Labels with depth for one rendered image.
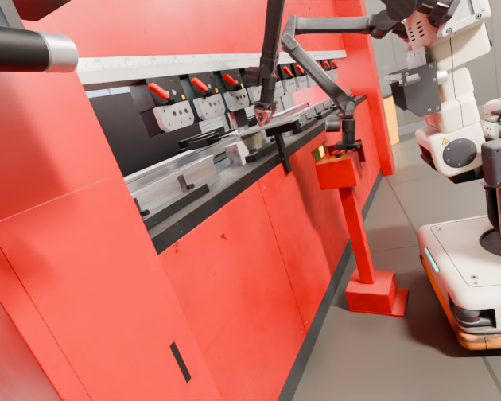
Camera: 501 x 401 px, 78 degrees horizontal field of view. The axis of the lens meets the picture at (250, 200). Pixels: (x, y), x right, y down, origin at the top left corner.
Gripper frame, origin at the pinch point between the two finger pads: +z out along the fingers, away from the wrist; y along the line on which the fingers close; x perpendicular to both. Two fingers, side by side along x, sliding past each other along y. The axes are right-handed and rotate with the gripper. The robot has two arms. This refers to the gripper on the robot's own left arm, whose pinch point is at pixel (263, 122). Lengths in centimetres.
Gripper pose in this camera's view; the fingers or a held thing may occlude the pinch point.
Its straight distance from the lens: 137.3
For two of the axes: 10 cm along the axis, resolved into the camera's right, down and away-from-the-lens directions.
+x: 8.7, 3.2, -3.7
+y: -4.8, 4.0, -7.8
